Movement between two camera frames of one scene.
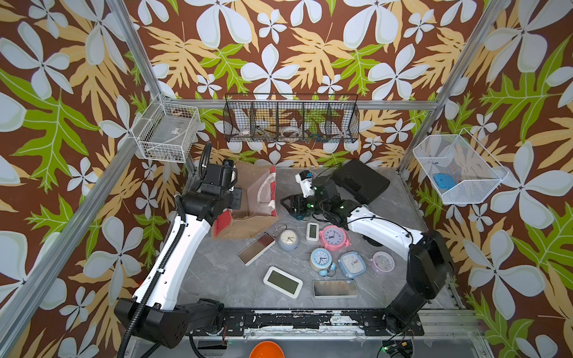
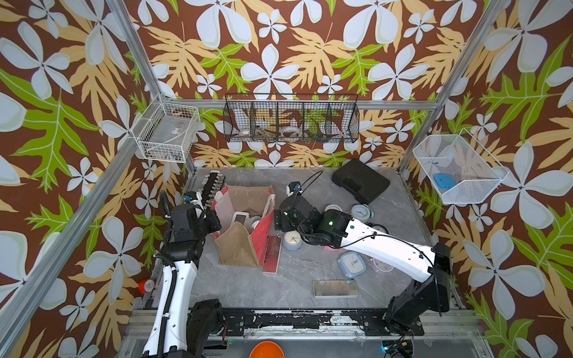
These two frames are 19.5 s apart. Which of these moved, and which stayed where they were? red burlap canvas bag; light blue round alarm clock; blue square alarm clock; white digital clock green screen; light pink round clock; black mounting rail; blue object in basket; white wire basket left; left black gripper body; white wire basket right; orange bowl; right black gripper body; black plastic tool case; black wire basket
Moved: white digital clock green screen; right black gripper body; light blue round alarm clock; left black gripper body; red burlap canvas bag
Stayed: black mounting rail; black wire basket; blue object in basket; orange bowl; blue square alarm clock; black plastic tool case; white wire basket right; white wire basket left; light pink round clock
